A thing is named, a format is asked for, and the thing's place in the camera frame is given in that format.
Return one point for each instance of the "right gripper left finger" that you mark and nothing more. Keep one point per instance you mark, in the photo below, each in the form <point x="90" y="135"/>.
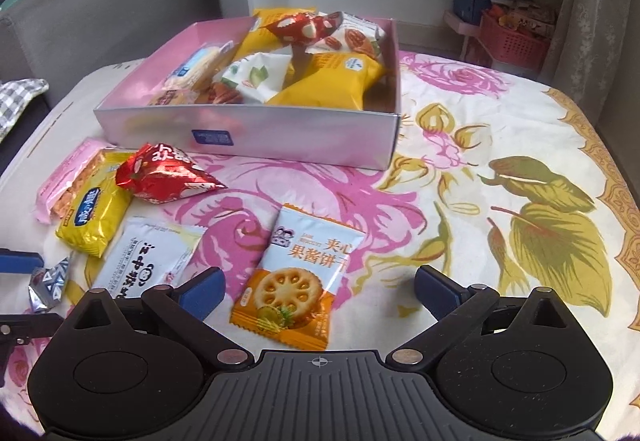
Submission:
<point x="137" y="368"/>

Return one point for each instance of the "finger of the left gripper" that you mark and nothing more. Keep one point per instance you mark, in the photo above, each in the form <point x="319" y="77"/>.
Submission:
<point x="18" y="329"/>
<point x="19" y="262"/>

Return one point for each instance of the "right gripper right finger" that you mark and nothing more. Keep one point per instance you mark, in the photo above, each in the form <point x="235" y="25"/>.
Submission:
<point x="506" y="363"/>

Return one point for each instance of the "silver foil candy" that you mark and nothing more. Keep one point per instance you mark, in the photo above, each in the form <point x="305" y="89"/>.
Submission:
<point x="46" y="286"/>

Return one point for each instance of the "pink wafer pack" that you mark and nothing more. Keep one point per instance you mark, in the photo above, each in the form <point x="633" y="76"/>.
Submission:
<point x="54" y="197"/>

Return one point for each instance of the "yellow cracker pack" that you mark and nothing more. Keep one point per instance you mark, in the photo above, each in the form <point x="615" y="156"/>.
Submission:
<point x="98" y="208"/>

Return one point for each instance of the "white monkey cake pack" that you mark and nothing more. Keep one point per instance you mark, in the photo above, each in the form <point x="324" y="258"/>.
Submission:
<point x="148" y="252"/>

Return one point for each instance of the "red candy pouch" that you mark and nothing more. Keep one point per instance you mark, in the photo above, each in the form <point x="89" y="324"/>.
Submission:
<point x="160" y="173"/>

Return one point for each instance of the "orange jam biscuit pack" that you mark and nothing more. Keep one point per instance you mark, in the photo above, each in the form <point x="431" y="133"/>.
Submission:
<point x="289" y="296"/>

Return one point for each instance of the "blue white rice cracker pack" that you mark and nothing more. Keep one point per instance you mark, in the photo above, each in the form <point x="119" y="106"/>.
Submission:
<point x="197" y="66"/>

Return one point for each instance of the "white green snack pack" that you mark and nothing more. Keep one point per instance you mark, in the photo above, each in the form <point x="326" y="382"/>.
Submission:
<point x="254" y="79"/>

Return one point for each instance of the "yellow waffle sandwich pack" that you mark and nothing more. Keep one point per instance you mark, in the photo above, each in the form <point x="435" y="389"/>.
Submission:
<point x="332" y="81"/>

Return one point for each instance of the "white pecan snack pack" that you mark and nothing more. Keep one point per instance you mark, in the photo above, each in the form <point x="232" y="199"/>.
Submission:
<point x="345" y="33"/>

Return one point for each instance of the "red white candy pack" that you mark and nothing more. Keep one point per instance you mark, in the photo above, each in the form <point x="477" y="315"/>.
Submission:
<point x="304" y="28"/>

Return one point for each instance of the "grey checkered pillow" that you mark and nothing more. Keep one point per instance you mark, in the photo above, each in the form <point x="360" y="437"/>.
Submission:
<point x="15" y="96"/>

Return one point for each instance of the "floral tablecloth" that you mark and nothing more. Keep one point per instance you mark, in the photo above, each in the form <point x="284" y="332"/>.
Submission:
<point x="495" y="179"/>

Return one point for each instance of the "pink cardboard box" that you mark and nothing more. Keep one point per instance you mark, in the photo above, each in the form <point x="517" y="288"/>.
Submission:
<point x="361" y="139"/>

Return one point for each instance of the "grey sofa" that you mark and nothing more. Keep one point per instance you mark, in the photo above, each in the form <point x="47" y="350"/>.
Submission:
<point x="62" y="41"/>

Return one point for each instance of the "lace curtain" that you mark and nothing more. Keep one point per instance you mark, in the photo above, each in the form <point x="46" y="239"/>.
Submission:
<point x="585" y="51"/>

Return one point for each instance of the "pink plastic basket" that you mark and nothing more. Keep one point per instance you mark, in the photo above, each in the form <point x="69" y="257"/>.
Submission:
<point x="510" y="46"/>

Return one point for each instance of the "blue storage bin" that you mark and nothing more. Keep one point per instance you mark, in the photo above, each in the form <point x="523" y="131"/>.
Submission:
<point x="470" y="11"/>

